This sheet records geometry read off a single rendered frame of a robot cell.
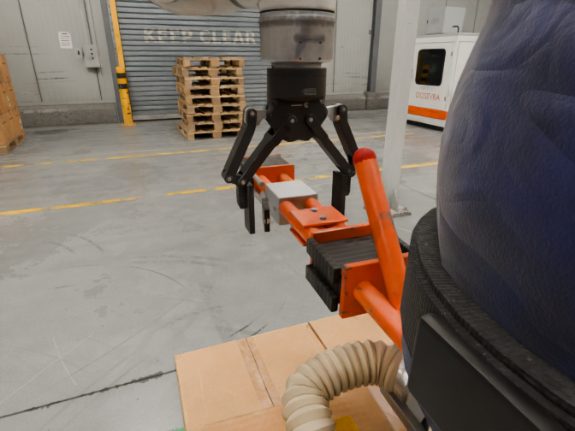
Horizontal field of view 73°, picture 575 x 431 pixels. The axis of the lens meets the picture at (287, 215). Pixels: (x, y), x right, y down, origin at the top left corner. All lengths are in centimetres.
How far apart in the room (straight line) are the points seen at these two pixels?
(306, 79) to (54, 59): 900
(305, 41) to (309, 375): 35
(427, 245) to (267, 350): 97
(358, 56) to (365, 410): 1061
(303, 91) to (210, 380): 79
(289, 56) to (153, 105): 886
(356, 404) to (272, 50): 40
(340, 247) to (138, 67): 891
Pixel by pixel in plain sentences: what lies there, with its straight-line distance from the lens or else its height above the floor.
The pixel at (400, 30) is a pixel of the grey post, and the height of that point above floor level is 149.
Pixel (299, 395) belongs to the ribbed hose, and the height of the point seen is 103.
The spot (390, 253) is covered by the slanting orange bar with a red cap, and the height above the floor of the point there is 113.
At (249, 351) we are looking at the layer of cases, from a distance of 113.
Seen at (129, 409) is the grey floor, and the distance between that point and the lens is 183.
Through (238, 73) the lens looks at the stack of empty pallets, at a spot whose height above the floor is 106.
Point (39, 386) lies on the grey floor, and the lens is 208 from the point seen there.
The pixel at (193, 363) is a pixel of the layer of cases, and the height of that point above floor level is 54.
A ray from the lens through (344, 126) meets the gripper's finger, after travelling 54.
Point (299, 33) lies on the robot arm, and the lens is 47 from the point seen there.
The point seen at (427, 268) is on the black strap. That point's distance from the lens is 16.
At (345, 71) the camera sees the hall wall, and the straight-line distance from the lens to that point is 1074.
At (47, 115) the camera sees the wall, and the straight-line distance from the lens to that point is 938.
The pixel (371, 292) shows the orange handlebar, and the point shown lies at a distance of 37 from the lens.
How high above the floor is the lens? 129
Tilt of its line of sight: 22 degrees down
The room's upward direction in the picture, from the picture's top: straight up
